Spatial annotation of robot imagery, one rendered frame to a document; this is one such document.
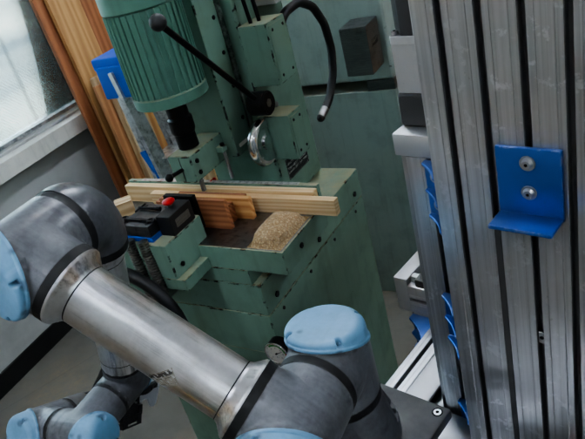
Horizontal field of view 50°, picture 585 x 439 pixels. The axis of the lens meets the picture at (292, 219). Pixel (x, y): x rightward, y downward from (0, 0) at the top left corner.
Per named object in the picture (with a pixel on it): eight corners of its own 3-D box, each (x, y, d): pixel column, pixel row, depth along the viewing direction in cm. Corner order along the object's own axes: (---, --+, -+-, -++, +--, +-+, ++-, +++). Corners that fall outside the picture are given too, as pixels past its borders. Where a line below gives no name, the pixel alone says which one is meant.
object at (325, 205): (154, 206, 171) (150, 193, 169) (159, 202, 172) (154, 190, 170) (337, 216, 143) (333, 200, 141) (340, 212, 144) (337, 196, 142)
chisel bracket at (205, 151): (178, 187, 156) (166, 157, 152) (209, 161, 166) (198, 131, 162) (201, 188, 153) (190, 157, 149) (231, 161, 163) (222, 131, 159)
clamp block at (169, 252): (131, 273, 148) (117, 242, 144) (165, 242, 158) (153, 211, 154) (179, 280, 141) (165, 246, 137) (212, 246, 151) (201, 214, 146)
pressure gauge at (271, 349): (270, 368, 148) (260, 341, 144) (277, 356, 151) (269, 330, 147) (292, 373, 145) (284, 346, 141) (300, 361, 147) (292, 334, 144)
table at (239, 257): (70, 274, 162) (60, 255, 159) (144, 212, 183) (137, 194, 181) (268, 303, 131) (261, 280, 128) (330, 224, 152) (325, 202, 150)
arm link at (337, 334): (391, 364, 96) (376, 293, 90) (362, 434, 86) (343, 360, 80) (319, 354, 102) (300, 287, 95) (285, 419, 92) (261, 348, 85)
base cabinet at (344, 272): (208, 469, 205) (130, 296, 171) (290, 348, 246) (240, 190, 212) (331, 509, 182) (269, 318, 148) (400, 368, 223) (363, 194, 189)
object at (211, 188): (130, 201, 178) (124, 185, 176) (134, 197, 179) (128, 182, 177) (317, 210, 147) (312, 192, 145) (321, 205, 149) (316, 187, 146)
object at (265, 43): (253, 87, 157) (236, 27, 150) (271, 74, 163) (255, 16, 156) (282, 85, 153) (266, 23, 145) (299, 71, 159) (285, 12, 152)
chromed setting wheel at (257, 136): (252, 175, 159) (239, 130, 153) (276, 152, 168) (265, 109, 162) (263, 175, 157) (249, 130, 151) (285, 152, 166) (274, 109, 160)
